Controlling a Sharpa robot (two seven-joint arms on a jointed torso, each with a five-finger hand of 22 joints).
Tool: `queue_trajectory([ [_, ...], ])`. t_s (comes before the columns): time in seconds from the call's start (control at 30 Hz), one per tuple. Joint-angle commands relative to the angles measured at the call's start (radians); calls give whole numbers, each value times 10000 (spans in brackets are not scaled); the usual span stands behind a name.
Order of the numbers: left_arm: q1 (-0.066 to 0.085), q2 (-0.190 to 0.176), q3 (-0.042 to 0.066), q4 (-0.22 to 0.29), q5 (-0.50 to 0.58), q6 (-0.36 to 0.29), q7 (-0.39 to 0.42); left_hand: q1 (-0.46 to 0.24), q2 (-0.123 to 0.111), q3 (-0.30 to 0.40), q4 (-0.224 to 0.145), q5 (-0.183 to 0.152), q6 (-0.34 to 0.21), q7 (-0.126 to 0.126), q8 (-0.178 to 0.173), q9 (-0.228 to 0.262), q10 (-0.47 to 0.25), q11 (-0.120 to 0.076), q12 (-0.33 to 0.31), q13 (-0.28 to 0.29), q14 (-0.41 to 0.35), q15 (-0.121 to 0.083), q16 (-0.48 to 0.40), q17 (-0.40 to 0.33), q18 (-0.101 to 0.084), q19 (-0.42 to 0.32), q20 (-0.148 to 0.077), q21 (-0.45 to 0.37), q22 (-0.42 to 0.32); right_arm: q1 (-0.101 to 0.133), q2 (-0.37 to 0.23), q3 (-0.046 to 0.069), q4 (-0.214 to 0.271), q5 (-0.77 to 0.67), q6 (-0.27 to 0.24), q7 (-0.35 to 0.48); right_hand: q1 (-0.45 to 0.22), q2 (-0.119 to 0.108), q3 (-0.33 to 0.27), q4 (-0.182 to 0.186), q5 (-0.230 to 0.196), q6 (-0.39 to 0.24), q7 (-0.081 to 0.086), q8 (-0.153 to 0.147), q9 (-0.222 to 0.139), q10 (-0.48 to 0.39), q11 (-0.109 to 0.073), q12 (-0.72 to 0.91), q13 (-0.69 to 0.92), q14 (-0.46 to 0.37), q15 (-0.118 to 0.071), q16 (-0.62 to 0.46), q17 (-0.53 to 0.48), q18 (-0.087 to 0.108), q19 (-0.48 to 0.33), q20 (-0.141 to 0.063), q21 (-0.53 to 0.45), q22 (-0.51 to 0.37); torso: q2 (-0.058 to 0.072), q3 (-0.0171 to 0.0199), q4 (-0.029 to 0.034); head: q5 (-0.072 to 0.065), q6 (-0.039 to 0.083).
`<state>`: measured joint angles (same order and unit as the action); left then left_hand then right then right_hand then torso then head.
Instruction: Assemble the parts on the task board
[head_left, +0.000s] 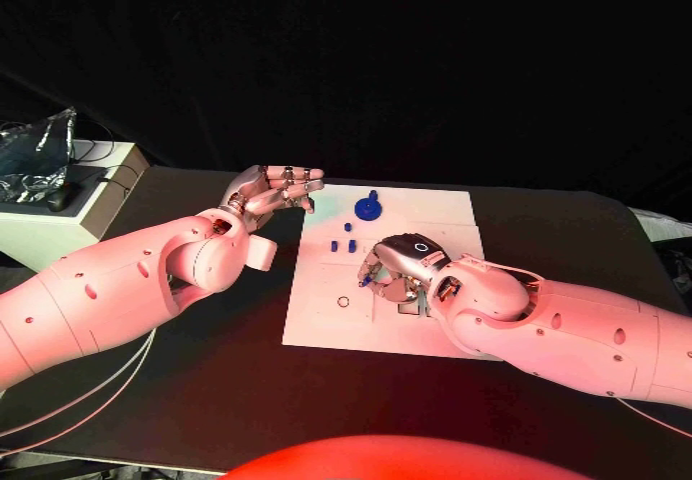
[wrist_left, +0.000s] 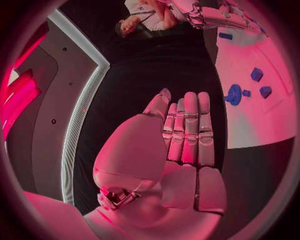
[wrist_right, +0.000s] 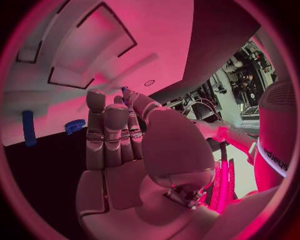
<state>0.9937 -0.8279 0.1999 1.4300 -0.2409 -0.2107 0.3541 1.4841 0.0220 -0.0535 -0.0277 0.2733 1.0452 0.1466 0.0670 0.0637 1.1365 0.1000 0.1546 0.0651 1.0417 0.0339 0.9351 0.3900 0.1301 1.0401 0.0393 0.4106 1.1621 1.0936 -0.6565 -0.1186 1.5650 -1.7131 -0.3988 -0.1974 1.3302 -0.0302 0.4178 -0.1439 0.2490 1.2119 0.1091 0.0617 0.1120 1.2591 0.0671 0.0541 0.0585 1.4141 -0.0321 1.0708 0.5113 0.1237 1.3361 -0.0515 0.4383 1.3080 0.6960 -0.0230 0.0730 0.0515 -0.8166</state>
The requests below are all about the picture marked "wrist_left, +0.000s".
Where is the blue gear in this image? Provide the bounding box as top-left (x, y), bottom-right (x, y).
top-left (223, 83), bottom-right (243, 107)

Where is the white task board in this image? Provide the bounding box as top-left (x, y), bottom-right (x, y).
top-left (214, 26), bottom-right (299, 150)

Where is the blue block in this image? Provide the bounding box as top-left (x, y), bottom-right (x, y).
top-left (258, 85), bottom-right (274, 99)
top-left (250, 67), bottom-right (265, 83)
top-left (218, 32), bottom-right (235, 41)

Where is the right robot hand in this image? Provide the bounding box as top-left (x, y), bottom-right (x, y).
top-left (174, 0), bottom-right (209, 30)

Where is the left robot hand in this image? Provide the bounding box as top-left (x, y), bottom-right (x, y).
top-left (83, 87), bottom-right (228, 240)

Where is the person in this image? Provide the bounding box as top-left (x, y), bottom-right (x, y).
top-left (114, 0), bottom-right (180, 39)

